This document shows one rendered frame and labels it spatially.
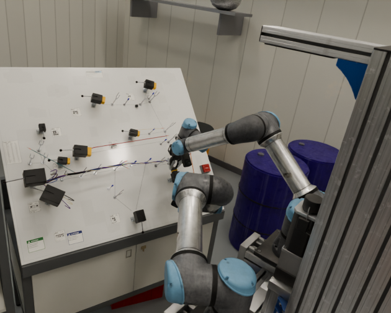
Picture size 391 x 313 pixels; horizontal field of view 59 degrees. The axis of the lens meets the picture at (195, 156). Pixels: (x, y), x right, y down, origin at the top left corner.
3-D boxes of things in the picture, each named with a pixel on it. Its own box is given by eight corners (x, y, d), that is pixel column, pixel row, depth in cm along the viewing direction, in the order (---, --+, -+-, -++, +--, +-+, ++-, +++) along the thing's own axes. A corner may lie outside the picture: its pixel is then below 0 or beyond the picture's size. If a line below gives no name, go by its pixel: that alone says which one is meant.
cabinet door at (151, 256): (206, 264, 240) (215, 218, 224) (133, 292, 211) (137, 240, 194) (204, 262, 242) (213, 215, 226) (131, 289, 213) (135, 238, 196)
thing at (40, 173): (1, 181, 164) (2, 172, 153) (40, 176, 174) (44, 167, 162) (3, 194, 163) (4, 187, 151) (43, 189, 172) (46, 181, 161)
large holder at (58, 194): (26, 184, 169) (29, 176, 158) (60, 198, 175) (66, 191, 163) (19, 196, 166) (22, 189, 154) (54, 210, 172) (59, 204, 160)
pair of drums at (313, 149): (329, 224, 381) (355, 151, 344) (284, 280, 293) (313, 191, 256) (270, 197, 418) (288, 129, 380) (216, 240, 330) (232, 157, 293)
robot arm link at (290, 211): (275, 231, 140) (283, 203, 135) (290, 218, 150) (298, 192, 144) (302, 246, 134) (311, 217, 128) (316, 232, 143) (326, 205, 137)
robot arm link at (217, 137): (253, 143, 139) (173, 161, 173) (267, 138, 146) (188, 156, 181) (245, 115, 138) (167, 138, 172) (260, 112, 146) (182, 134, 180)
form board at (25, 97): (20, 266, 159) (21, 265, 157) (-16, 68, 179) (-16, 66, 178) (222, 209, 223) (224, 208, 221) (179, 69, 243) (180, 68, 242)
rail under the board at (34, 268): (223, 218, 224) (224, 210, 221) (23, 278, 159) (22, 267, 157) (218, 214, 228) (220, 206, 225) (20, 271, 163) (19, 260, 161)
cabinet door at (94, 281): (133, 291, 211) (136, 240, 194) (36, 327, 181) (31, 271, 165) (131, 289, 212) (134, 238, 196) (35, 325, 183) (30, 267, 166)
